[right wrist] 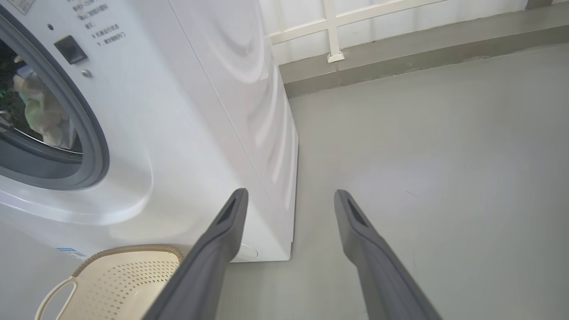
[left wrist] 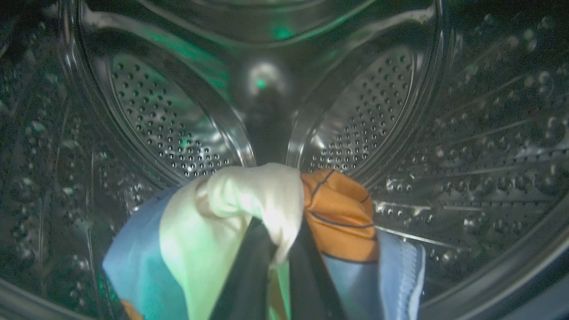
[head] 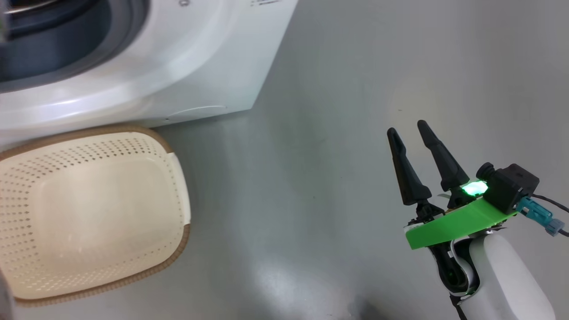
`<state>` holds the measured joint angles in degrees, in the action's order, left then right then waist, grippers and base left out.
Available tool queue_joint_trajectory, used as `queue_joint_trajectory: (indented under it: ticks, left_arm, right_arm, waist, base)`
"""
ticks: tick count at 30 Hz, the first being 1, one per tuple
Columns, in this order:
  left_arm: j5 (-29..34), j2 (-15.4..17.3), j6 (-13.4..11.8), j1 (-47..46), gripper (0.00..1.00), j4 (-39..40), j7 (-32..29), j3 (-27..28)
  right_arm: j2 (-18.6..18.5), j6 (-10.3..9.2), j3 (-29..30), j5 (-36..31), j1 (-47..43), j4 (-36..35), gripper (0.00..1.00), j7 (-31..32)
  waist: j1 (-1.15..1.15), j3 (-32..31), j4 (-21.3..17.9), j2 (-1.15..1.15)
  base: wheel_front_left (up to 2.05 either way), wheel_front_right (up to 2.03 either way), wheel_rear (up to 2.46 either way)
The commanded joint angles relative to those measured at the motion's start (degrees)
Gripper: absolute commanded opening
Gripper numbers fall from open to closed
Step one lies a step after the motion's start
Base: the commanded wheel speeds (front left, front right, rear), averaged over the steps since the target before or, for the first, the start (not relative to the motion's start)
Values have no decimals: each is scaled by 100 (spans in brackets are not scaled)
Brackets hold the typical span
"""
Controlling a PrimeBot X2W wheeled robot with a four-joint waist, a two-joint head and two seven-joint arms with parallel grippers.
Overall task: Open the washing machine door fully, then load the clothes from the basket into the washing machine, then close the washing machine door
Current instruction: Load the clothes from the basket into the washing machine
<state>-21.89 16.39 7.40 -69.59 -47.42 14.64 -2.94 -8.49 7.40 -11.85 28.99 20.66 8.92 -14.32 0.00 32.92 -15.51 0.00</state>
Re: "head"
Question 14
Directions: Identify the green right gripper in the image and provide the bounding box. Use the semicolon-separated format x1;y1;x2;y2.
387;120;519;250

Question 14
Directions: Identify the white front-load washing machine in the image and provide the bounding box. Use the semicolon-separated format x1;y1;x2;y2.
0;0;299;147

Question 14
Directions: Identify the grey rubber door gasket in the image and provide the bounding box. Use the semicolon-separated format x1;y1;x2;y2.
0;0;149;94

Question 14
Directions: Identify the round white filter cover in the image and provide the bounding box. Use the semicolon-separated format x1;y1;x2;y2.
167;105;227;121

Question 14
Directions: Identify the cream laundry basket brown rim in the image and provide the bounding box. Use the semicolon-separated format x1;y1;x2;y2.
0;124;192;308

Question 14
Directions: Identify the teal cable connector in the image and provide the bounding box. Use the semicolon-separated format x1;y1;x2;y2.
517;197;566;237

